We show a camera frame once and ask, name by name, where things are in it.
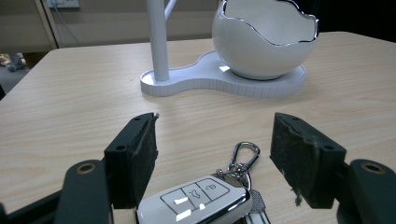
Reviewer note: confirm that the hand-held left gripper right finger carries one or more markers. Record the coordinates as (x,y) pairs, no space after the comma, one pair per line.
(306,161)

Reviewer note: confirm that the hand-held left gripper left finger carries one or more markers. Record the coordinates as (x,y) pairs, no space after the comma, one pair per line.
(130,158)

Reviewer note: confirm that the white car key fob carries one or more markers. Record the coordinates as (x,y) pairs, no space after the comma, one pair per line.
(199,202)

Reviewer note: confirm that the white egg-shaped bowl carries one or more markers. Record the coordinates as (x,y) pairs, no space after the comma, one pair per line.
(264,40)

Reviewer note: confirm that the white stand with pole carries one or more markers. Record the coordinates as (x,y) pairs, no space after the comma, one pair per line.
(199,77)

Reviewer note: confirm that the plush toy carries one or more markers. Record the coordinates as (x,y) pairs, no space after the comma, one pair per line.
(14,61)

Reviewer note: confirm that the white door frame strip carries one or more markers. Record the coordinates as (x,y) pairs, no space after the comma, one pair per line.
(49,23)

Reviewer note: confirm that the white wall socket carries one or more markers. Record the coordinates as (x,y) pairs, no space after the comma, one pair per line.
(63,3)

